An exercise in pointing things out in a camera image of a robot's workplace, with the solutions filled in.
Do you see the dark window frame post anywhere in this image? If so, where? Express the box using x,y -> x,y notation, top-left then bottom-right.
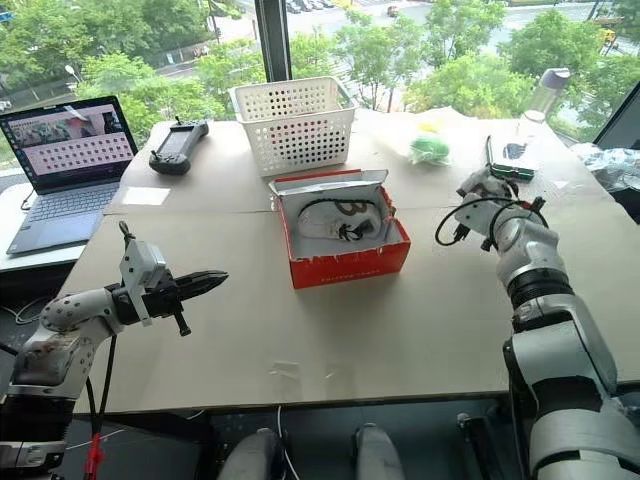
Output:
253,0 -> 294,84

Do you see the white perforated plastic basket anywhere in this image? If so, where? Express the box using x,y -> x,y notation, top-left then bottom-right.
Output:
227,75 -> 361,178

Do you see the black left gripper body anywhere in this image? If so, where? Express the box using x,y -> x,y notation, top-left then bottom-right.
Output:
141,277 -> 194,338

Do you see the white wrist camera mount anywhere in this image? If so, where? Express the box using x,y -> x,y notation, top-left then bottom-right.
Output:
118,239 -> 169,327
456,168 -> 507,236

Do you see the clear plastic bag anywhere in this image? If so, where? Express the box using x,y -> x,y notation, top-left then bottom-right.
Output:
380,110 -> 457,169

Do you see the black monitor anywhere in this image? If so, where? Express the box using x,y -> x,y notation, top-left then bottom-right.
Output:
592,92 -> 640,151

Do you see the green ball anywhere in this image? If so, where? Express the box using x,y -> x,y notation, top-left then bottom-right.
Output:
409,132 -> 451,165

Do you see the red cable clip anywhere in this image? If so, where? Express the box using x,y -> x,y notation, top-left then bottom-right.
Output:
85,432 -> 106,476

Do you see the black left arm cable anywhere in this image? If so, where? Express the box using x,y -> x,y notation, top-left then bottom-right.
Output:
83,333 -> 119,480

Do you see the grey open laptop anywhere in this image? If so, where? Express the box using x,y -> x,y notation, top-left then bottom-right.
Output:
0,95 -> 140,258

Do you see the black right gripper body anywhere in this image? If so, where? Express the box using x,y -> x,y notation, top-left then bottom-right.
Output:
491,172 -> 519,199

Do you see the black handheld remote controller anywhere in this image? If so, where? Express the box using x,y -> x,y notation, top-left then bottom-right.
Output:
148,115 -> 211,177

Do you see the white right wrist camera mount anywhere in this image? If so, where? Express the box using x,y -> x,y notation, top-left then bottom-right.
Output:
456,168 -> 507,236

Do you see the clear bottle with grey cap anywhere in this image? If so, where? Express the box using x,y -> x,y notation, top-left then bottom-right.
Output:
513,67 -> 572,151

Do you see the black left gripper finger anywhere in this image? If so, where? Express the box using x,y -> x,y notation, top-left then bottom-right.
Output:
173,269 -> 230,292
177,276 -> 227,304

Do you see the white sneaker with black laces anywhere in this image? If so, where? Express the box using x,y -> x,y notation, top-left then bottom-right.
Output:
297,198 -> 385,242

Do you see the dark rounded grey shape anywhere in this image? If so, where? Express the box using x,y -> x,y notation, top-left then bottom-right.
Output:
351,423 -> 405,480
217,426 -> 287,480

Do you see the thin white cable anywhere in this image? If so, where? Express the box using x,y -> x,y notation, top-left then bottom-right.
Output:
276,403 -> 293,480

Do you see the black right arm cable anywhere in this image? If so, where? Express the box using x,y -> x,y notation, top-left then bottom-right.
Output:
434,196 -> 550,252

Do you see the crumpled clear plastic wrap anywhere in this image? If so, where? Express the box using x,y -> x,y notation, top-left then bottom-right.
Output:
575,143 -> 640,192

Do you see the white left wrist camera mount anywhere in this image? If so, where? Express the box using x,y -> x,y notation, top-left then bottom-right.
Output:
118,239 -> 169,327

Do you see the green-edged flat device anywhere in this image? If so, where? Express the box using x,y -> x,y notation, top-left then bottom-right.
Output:
487,134 -> 537,184

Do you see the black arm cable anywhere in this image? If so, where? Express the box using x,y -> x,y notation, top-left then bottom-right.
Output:
83,333 -> 119,480
434,196 -> 550,252

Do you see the white side table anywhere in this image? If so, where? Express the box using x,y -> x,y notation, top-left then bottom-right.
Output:
0,180 -> 87,274

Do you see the red cardboard shoebox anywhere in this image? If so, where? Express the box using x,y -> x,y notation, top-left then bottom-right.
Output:
268,168 -> 413,291

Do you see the white paper sheet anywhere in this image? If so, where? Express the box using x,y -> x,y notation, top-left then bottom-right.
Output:
121,185 -> 172,207

